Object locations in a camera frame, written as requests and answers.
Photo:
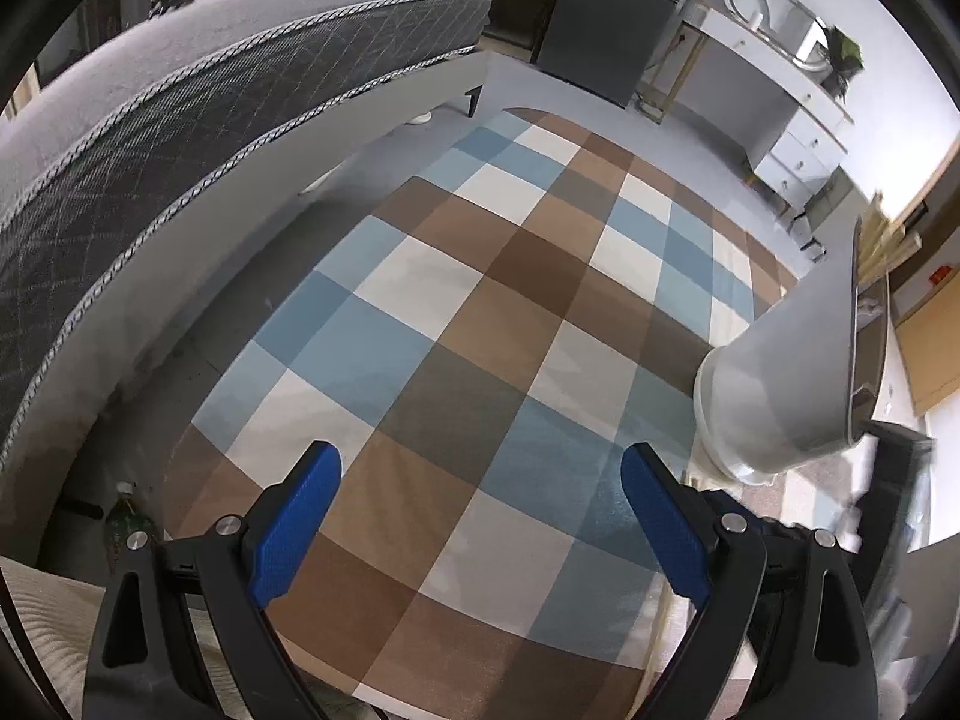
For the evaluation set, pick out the grey quilted mattress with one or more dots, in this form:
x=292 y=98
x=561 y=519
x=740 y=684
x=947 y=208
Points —
x=187 y=105

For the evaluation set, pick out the grey utensil holder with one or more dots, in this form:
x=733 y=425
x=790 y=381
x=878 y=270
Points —
x=787 y=375

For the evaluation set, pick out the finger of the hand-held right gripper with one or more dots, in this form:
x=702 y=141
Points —
x=900 y=510

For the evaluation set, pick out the green glass bottle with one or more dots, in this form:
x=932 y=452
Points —
x=127 y=525

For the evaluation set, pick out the checkered tablecloth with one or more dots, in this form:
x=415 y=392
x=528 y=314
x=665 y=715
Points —
x=465 y=360

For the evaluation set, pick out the grey nightstand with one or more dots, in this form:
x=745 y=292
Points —
x=825 y=210

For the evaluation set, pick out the white vanity desk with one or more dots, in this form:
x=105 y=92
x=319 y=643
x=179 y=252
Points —
x=795 y=142

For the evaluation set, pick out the green potted plant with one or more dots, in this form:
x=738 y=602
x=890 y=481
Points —
x=844 y=60

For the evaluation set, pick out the bundle of bamboo chopsticks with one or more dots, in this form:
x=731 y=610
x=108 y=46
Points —
x=889 y=240

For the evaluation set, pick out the grey bed frame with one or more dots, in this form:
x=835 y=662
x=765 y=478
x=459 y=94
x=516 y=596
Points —
x=247 y=202

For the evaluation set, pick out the dark window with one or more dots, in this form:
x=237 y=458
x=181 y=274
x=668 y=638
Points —
x=75 y=37

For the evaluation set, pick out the wooden door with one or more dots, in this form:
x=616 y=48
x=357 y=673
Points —
x=930 y=345

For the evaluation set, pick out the oval vanity mirror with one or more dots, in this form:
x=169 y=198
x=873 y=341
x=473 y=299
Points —
x=787 y=22

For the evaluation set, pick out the small black object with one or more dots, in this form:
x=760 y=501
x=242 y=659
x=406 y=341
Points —
x=171 y=1

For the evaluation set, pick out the dark grey refrigerator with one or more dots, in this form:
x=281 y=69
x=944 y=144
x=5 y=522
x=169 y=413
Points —
x=607 y=22

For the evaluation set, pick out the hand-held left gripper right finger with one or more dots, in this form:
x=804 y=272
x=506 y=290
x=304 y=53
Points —
x=667 y=525

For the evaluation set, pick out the red sign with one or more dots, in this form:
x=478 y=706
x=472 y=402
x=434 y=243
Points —
x=942 y=274

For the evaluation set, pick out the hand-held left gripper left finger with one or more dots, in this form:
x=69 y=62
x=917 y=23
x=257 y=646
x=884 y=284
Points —
x=296 y=525

